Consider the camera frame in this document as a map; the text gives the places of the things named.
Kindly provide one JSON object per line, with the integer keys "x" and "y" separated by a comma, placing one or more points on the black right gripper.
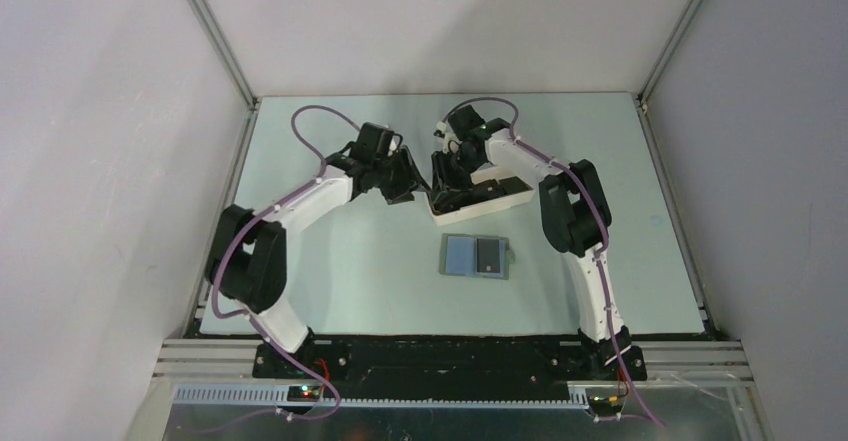
{"x": 442, "y": 179}

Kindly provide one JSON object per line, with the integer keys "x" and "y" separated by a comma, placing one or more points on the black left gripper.
{"x": 409, "y": 177}

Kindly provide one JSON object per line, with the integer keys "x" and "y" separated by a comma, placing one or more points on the white plastic bin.
{"x": 485, "y": 208}

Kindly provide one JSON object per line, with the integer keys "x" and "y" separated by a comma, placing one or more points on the black credit card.
{"x": 492, "y": 189}
{"x": 488, "y": 257}

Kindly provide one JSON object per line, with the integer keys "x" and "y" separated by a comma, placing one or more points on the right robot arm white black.
{"x": 483, "y": 166}

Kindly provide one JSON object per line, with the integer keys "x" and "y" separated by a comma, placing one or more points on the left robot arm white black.
{"x": 247, "y": 265}

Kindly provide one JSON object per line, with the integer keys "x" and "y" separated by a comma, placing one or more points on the black credit card in bin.
{"x": 492, "y": 189}

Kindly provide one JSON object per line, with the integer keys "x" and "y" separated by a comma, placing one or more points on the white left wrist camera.
{"x": 396, "y": 142}

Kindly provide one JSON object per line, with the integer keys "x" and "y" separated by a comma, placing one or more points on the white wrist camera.
{"x": 396, "y": 142}
{"x": 443, "y": 130}

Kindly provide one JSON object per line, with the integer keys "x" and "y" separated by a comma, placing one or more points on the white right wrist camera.
{"x": 443, "y": 130}

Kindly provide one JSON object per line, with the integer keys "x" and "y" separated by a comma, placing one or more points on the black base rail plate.
{"x": 453, "y": 368}

